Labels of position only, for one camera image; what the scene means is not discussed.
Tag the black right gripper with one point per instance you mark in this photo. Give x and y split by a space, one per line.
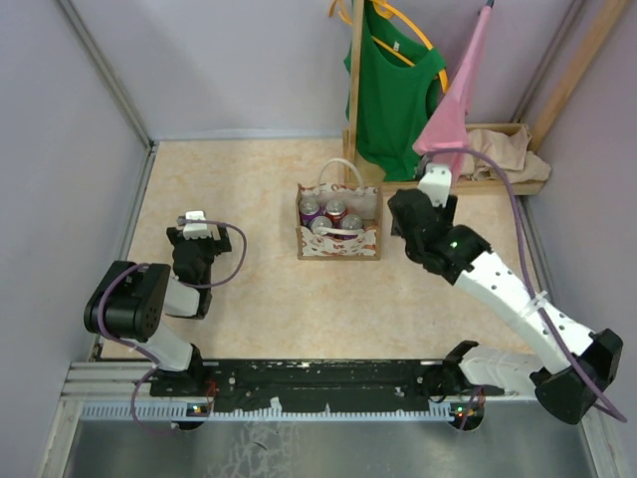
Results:
447 211

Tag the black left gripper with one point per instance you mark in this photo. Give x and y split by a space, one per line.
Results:
218 245

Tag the silver purple can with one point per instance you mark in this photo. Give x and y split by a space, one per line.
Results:
352 224

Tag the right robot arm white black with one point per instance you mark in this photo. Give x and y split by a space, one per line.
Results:
569 365

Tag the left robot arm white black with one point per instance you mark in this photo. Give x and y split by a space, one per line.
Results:
128 305

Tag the patterned canvas tote bag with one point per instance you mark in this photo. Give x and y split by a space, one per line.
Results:
362 200

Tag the red can back middle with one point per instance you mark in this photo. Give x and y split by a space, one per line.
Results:
335 210

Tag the pink shirt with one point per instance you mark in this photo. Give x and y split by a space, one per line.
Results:
446 128

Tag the purple can front left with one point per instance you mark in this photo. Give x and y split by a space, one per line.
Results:
321 225

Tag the beige crumpled cloth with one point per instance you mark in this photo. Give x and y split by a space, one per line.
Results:
510 153

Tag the purple can back left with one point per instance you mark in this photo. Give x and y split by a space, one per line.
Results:
309 209

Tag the green tank top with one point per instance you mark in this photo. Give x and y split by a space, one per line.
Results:
399 89

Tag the leaning wooden beam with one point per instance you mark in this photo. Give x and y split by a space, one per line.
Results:
581 34

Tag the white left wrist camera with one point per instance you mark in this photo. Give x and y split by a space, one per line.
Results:
195 225

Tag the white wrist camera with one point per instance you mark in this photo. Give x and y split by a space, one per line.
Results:
195 225
436 183

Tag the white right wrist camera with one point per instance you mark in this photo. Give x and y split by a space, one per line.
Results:
436 183

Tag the wooden clothes rack frame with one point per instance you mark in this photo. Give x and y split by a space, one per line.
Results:
465 184

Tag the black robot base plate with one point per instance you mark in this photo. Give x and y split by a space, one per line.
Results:
348 400

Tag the white slotted cable duct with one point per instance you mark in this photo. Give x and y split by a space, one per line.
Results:
179 411

